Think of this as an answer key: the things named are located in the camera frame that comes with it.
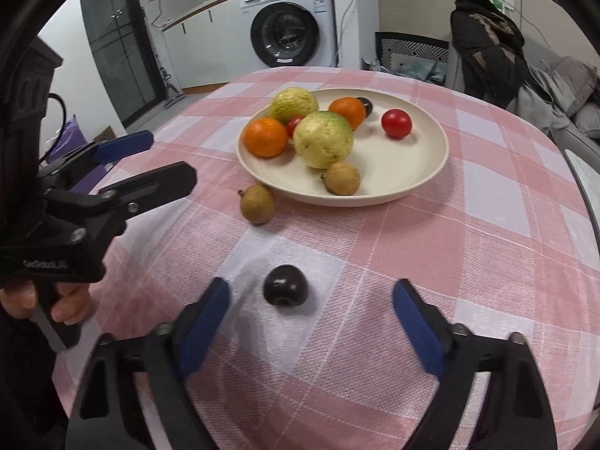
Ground pink plaid tablecloth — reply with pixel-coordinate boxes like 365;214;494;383
53;67;599;449

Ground dark cherry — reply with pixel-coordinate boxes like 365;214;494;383
357;96;373;118
262;264;309;308

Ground white washing machine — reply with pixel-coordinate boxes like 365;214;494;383
239;0;337;70

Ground small orange tangerine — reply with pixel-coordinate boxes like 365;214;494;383
328;96;367;130

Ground grey sofa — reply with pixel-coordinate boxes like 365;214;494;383
444;36;600;161

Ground white marble coffee table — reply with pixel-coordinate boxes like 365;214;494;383
565;149;600;225

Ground large orange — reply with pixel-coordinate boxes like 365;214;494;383
242;117;289;159

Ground black patterned chair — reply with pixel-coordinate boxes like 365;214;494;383
370;31;450;86

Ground yellow-green guava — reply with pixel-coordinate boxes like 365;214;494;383
292;111;354;170

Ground red cherry tomato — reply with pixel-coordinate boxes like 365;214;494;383
381;109;413;140

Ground pale yellow guava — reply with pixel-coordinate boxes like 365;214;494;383
268;87;320;124

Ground cream round plate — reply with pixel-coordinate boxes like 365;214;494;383
236;87;450;207

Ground brown longan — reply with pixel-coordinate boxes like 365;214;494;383
238;184;276;225
321;162;361;196

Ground grey pillow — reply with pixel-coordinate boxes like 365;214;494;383
548;56;599;117

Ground black jacket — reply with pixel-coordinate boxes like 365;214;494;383
450;0;530;109

